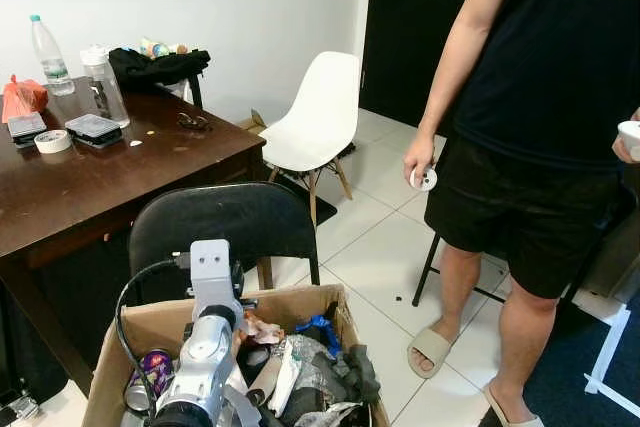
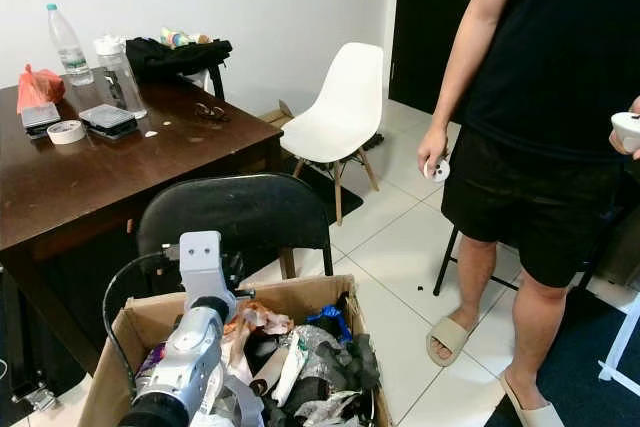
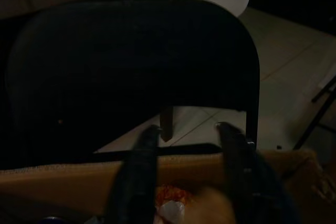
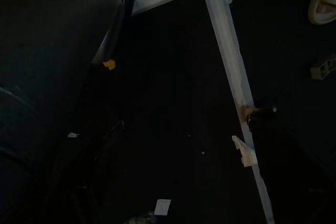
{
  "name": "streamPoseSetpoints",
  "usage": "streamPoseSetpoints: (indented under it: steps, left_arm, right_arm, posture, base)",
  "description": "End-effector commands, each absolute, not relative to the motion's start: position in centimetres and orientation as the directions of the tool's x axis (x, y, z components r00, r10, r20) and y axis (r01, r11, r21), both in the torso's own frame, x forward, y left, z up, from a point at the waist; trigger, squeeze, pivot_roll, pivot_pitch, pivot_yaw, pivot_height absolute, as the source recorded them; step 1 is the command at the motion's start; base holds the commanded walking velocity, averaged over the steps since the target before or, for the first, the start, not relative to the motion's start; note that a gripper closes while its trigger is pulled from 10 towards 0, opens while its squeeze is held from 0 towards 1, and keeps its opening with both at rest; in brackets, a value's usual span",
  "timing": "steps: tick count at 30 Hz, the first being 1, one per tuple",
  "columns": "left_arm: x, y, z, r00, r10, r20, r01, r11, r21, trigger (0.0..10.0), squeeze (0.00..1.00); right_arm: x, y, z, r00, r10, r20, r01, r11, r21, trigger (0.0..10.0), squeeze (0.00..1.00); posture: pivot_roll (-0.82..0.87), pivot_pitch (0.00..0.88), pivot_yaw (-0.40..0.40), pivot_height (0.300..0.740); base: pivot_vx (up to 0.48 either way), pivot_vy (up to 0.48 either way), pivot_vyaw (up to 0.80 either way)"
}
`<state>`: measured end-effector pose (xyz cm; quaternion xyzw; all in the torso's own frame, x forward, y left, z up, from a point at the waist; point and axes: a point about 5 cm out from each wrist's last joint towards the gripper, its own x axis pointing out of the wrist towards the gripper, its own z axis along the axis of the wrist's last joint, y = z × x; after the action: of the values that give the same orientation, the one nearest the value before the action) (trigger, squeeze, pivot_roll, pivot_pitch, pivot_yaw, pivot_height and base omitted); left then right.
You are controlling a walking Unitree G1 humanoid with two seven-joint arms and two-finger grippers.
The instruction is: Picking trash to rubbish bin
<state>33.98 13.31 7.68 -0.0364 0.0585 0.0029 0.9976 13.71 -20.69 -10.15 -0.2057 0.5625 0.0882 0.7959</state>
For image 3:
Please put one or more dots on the white plastic bag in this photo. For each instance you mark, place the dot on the white plastic bag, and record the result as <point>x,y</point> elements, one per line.
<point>172,209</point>

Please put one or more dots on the red snack wrapper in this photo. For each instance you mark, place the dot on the red snack wrapper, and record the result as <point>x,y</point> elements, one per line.
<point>173,193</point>

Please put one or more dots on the brown cardboard rubbish box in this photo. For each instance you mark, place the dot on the brown cardboard rubbish box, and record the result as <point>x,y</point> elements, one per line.
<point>65,182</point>

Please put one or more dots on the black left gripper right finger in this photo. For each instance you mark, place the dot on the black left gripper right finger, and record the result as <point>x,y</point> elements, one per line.
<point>249,176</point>

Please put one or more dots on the black chair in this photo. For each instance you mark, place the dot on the black chair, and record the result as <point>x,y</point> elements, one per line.
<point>131,64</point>

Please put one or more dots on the black metal stand legs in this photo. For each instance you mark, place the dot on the black metal stand legs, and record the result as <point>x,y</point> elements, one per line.
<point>315,119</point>

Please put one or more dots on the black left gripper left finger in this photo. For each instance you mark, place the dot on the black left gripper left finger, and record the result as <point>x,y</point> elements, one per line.
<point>136,182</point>

